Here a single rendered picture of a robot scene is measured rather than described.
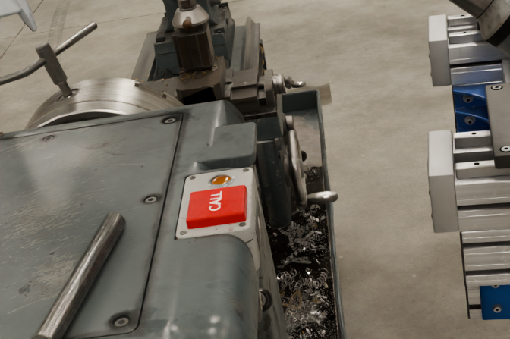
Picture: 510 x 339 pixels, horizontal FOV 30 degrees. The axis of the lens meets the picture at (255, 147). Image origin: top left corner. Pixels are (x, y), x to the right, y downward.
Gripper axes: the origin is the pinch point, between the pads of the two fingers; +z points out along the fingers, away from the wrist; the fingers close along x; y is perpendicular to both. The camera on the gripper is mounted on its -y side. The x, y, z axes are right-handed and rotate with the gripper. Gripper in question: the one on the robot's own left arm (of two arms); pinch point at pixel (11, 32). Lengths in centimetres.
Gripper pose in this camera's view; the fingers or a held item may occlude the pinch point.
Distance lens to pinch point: 140.0
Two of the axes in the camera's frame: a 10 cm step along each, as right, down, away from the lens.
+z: 3.7, 8.4, 4.0
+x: 7.0, 0.3, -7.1
